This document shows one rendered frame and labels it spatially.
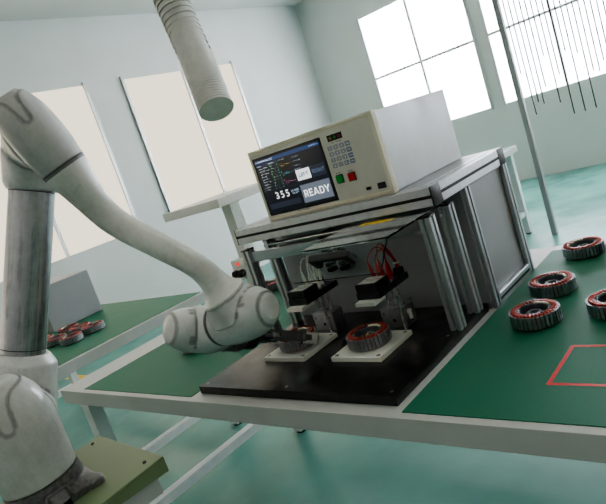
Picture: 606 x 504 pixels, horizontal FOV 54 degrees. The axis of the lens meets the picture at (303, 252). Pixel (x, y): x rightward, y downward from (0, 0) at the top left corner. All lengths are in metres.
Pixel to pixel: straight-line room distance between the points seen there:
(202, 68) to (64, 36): 4.21
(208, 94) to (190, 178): 4.53
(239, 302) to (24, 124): 0.55
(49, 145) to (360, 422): 0.84
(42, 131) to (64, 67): 5.46
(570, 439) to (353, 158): 0.81
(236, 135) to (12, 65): 2.78
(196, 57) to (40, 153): 1.61
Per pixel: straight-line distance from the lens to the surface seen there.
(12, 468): 1.32
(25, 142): 1.32
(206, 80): 2.75
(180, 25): 2.92
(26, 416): 1.30
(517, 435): 1.08
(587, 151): 7.85
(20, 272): 1.47
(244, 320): 1.23
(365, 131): 1.45
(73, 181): 1.31
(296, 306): 1.64
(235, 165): 7.69
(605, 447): 1.03
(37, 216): 1.46
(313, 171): 1.57
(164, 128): 7.16
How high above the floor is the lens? 1.29
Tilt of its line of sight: 10 degrees down
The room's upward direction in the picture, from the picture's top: 19 degrees counter-clockwise
